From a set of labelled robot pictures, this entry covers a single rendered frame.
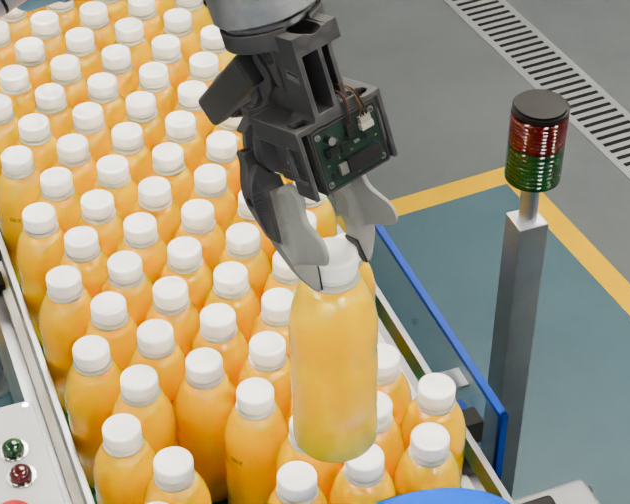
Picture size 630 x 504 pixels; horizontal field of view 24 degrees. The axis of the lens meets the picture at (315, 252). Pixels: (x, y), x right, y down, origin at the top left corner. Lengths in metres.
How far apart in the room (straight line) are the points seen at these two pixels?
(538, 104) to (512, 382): 0.41
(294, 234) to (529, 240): 0.70
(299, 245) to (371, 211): 0.06
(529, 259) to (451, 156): 1.93
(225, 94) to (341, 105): 0.11
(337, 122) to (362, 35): 3.13
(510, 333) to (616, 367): 1.35
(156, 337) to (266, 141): 0.60
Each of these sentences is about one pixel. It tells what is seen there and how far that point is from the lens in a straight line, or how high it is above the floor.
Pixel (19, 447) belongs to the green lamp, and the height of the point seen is 1.11.
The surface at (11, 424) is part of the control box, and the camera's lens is 1.48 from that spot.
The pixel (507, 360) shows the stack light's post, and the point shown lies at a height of 0.89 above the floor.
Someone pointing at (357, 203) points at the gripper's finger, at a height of 1.50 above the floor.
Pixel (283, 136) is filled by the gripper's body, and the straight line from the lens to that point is 0.96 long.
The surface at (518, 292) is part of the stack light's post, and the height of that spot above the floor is 1.00.
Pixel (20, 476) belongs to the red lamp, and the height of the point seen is 1.11.
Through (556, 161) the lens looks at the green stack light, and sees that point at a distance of 1.63.
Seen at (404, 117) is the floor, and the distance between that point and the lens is 3.77.
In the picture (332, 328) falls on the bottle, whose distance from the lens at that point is 1.08.
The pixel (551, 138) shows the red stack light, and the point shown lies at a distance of 1.60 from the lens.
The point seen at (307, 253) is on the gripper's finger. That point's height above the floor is 1.50.
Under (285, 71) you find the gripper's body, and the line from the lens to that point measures 0.95.
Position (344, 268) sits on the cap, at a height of 1.46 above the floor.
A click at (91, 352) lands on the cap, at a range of 1.55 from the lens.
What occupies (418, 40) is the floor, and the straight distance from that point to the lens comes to 4.08.
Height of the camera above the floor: 2.16
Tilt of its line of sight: 40 degrees down
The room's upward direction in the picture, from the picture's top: straight up
